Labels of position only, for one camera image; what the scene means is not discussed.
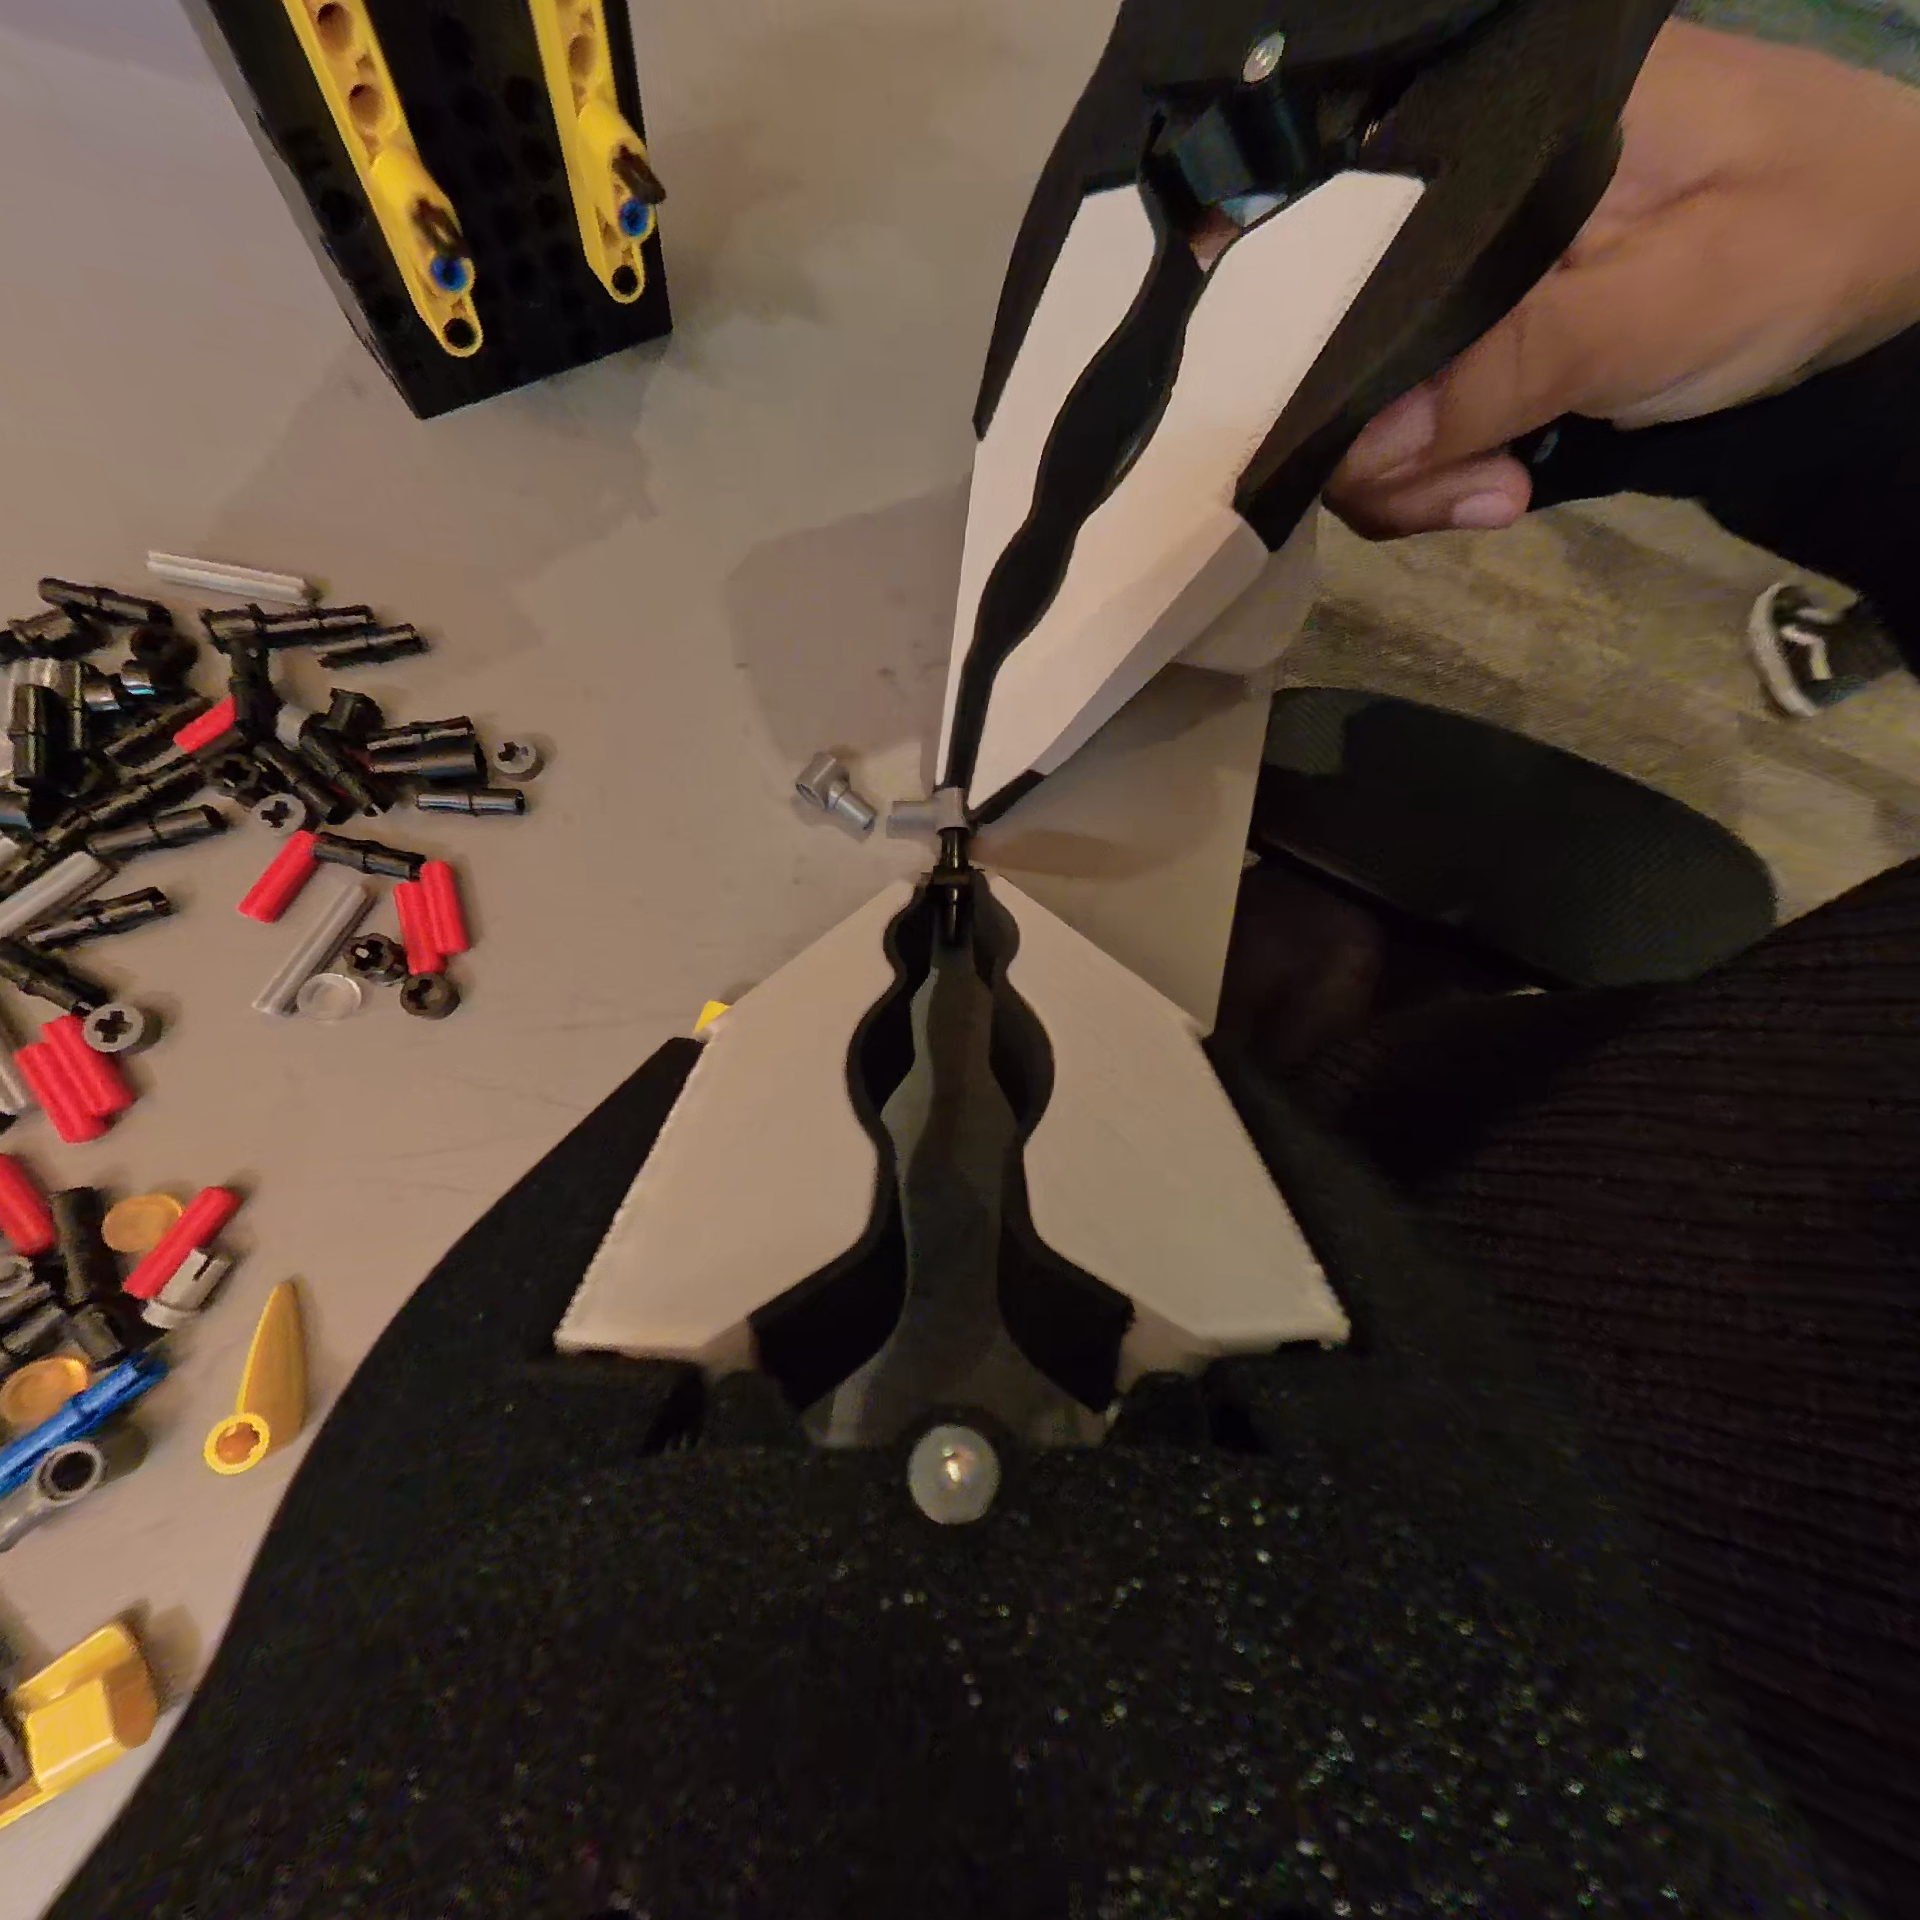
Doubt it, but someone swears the person's right forearm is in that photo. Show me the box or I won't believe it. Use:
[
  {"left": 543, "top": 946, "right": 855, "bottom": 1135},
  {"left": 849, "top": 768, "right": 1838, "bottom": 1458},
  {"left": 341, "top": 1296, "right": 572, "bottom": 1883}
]
[{"left": 1515, "top": 323, "right": 1920, "bottom": 677}]

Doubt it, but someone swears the person's black knit sweater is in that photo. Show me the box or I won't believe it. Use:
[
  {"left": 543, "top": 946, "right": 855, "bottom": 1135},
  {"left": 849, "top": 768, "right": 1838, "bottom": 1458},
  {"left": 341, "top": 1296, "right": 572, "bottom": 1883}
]
[{"left": 1216, "top": 861, "right": 1920, "bottom": 1920}]

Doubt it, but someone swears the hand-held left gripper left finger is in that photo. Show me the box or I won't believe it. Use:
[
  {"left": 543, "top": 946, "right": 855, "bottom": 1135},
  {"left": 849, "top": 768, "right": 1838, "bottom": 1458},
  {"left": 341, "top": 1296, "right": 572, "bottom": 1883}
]
[{"left": 550, "top": 877, "right": 939, "bottom": 1407}]

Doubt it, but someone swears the light grey axle rod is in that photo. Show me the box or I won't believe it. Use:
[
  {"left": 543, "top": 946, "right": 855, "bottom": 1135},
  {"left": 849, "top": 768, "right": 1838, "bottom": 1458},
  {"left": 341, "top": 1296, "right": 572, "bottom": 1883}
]
[{"left": 143, "top": 550, "right": 318, "bottom": 605}]

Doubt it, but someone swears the person's right hand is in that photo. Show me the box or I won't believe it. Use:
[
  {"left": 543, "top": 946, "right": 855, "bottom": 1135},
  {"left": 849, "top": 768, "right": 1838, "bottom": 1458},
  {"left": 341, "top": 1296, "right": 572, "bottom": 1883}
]
[{"left": 1323, "top": 0, "right": 1920, "bottom": 542}]

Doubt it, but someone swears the person's black white sneaker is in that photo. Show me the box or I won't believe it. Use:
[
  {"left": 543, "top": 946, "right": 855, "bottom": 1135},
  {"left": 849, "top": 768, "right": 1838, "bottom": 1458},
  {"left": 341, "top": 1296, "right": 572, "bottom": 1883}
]
[{"left": 1745, "top": 583, "right": 1907, "bottom": 719}]

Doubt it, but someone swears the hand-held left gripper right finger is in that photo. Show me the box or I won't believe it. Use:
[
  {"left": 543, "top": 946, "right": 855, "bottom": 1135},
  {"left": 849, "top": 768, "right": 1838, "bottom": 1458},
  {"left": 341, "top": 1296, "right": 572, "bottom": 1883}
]
[{"left": 967, "top": 874, "right": 1353, "bottom": 1413}]

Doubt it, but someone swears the black office chair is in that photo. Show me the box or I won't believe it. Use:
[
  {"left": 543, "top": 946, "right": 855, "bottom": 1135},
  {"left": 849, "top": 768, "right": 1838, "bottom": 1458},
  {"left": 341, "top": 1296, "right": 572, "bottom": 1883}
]
[{"left": 1246, "top": 687, "right": 1777, "bottom": 992}]

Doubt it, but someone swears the pile of plastic building pieces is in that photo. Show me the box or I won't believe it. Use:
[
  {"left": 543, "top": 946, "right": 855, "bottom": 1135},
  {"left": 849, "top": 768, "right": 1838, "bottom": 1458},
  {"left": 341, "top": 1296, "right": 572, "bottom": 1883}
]
[{"left": 0, "top": 547, "right": 549, "bottom": 1554}]

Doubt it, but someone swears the yellow tooth piece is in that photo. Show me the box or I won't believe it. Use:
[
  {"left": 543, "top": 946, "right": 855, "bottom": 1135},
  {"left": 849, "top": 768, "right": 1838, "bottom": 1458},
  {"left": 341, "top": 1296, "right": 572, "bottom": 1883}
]
[{"left": 200, "top": 1280, "right": 310, "bottom": 1478}]

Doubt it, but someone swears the large yellow curved panel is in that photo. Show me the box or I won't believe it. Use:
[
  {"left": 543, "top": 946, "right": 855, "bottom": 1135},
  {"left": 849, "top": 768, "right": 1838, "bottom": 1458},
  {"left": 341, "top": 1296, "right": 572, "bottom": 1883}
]
[{"left": 0, "top": 1621, "right": 164, "bottom": 1832}]

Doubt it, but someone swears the black tower with yellow beams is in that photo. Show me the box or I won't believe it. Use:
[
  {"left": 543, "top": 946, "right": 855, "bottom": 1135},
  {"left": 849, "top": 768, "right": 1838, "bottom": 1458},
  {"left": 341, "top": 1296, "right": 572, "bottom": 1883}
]
[{"left": 176, "top": 0, "right": 675, "bottom": 422}]

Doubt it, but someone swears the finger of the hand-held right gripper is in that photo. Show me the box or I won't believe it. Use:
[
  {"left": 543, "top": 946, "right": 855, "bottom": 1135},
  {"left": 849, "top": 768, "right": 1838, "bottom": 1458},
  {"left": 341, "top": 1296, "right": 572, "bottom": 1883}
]
[
  {"left": 935, "top": 182, "right": 1187, "bottom": 794},
  {"left": 965, "top": 171, "right": 1430, "bottom": 827}
]

